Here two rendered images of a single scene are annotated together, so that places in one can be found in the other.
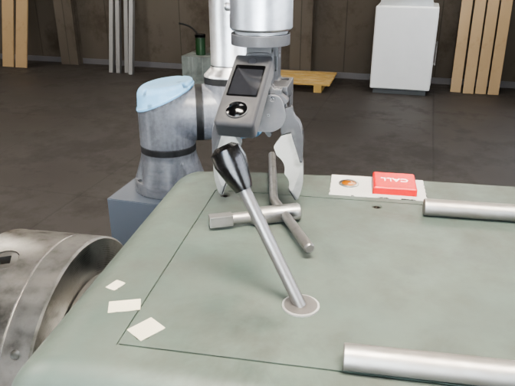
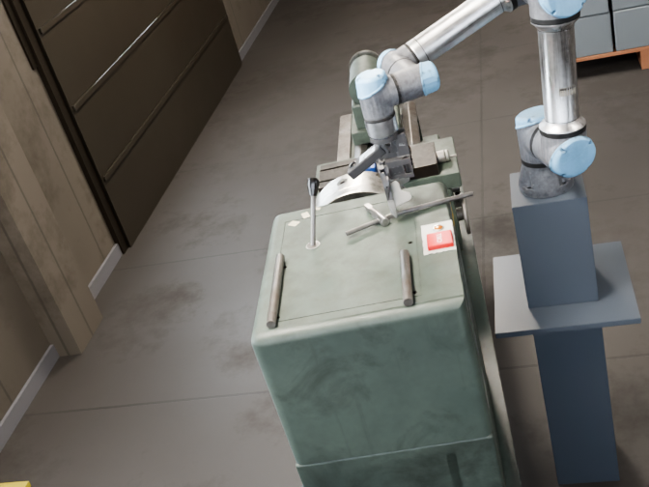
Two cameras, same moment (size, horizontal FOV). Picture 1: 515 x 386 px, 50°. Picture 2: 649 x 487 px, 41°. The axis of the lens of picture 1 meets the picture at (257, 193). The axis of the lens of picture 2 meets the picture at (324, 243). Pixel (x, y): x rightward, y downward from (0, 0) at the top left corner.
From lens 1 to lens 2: 2.12 m
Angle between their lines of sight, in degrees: 79
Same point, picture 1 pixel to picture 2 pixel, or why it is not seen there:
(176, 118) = (522, 141)
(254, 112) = (352, 169)
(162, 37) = not seen: outside the picture
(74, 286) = not seen: hidden behind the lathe
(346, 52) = not seen: outside the picture
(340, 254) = (353, 243)
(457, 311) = (317, 276)
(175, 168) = (525, 173)
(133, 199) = (514, 182)
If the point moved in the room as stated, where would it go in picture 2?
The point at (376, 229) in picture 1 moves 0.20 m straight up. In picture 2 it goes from (381, 247) to (363, 175)
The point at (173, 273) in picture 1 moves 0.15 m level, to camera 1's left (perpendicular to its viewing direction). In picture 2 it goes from (328, 214) to (322, 190)
